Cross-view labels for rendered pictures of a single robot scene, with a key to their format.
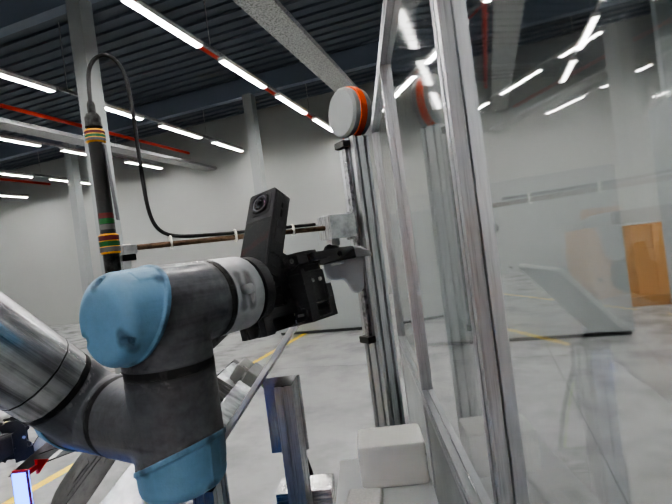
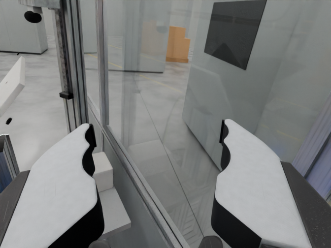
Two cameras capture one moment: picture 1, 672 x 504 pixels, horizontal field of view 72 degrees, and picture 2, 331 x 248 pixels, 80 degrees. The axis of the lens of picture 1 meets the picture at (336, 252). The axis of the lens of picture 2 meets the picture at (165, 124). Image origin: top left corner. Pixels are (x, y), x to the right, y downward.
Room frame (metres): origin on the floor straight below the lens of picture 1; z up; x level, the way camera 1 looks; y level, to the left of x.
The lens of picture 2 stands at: (0.56, 0.06, 1.52)
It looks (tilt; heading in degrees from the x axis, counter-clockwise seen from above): 28 degrees down; 323
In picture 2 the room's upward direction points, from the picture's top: 8 degrees clockwise
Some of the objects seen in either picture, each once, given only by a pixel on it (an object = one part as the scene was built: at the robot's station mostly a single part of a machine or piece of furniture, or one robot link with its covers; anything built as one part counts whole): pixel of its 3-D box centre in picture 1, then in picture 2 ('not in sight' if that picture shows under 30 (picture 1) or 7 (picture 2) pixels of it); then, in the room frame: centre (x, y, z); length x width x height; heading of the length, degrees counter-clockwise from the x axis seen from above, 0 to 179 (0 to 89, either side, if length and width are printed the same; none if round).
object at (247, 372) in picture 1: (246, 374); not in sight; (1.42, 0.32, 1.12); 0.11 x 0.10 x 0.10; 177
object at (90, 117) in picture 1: (103, 200); not in sight; (1.07, 0.51, 1.65); 0.04 x 0.04 x 0.46
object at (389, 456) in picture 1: (391, 452); (87, 171); (1.23, -0.08, 0.91); 0.17 x 0.16 x 0.11; 87
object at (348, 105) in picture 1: (349, 113); not in sight; (1.45, -0.10, 1.88); 0.17 x 0.15 x 0.16; 177
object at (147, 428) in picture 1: (165, 422); not in sight; (0.41, 0.17, 1.34); 0.11 x 0.08 x 0.11; 58
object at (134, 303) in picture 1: (161, 312); not in sight; (0.40, 0.16, 1.43); 0.11 x 0.08 x 0.09; 148
